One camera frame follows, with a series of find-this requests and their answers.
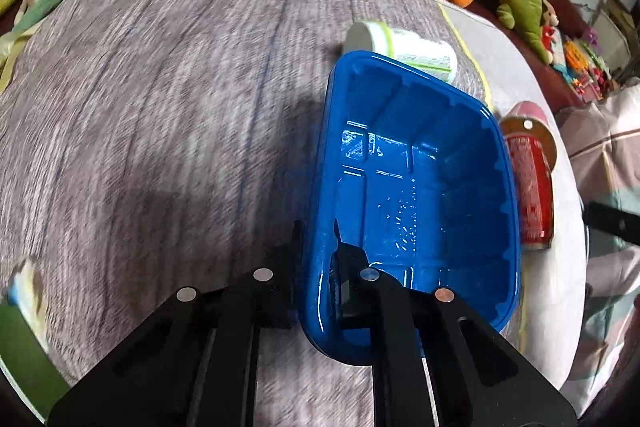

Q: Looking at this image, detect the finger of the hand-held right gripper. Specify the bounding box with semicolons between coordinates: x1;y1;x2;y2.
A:
584;202;640;248

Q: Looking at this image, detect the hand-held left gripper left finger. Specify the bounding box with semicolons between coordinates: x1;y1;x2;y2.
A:
47;219;306;427

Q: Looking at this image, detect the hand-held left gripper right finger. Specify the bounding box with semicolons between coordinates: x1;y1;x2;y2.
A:
330;219;578;427

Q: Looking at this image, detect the blue plastic tray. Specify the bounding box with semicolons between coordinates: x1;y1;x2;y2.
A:
299;50;522;367

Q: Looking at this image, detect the pink and grey plaid quilt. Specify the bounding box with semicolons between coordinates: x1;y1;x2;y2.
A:
555;77;640;418

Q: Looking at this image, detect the red drink can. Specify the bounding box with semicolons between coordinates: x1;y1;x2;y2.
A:
500;116;558;250

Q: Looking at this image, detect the pink paper cup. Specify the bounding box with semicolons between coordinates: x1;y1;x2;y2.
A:
505;101;551;132

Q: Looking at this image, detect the pile of colourful toys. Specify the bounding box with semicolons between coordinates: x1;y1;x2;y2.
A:
550;27;621;102

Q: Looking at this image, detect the grey-pink tablecloth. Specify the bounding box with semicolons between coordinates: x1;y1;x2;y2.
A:
0;0;588;423

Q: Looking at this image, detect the cardboard box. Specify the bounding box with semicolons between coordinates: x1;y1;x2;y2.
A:
590;0;636;72

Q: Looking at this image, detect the small red doll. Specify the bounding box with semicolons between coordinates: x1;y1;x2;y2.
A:
540;0;562;52

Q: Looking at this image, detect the dark red leather sofa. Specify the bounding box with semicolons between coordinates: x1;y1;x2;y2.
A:
475;0;593;108

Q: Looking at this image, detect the white cup with green label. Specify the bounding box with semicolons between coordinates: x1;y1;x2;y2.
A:
342;21;458;85

